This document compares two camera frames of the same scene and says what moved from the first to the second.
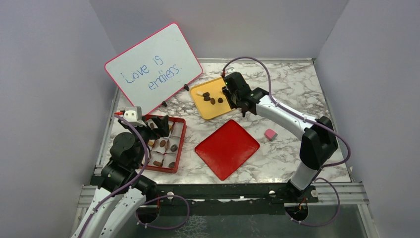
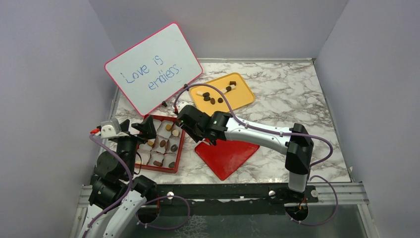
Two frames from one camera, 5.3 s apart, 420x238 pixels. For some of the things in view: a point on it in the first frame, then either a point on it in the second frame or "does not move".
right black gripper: [233, 105] -> [195, 138]
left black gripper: [161, 122] -> [147, 127]
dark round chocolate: [174, 148] does not move
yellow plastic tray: [211, 98] does not move
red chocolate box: [166, 150] does not move
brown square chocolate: [157, 163] does not move
